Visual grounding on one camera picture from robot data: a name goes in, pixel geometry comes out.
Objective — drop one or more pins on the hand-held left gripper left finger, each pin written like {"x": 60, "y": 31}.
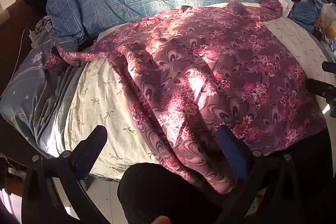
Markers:
{"x": 88, "y": 148}

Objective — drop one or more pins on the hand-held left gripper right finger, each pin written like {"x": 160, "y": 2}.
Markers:
{"x": 231, "y": 150}

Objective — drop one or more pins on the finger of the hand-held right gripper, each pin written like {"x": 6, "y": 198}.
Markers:
{"x": 329, "y": 66}
{"x": 320, "y": 87}

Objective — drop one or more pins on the purple floral shirt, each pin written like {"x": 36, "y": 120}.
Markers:
{"x": 210, "y": 56}

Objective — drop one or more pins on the yellow plastic bag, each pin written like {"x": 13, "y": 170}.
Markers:
{"x": 329, "y": 19}

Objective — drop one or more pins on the cream leaf-print bedsheet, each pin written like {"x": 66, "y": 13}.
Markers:
{"x": 105, "y": 98}

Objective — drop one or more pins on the blue crumpled cloth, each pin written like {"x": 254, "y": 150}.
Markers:
{"x": 307, "y": 11}

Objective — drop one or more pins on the person's black trouser leg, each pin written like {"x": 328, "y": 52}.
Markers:
{"x": 162, "y": 192}

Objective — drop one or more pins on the grey star-print pillow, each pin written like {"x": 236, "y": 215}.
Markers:
{"x": 34, "y": 87}

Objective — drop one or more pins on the grey crumpled cloth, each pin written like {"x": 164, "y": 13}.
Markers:
{"x": 44, "y": 24}

